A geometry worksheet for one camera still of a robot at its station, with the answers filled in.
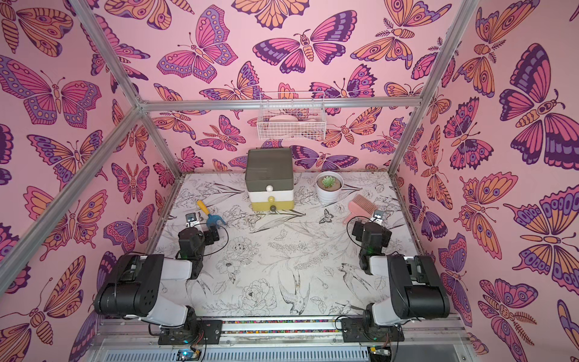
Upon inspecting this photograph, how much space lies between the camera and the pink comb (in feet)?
3.44

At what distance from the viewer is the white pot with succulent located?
102cm

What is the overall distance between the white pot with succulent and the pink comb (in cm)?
10
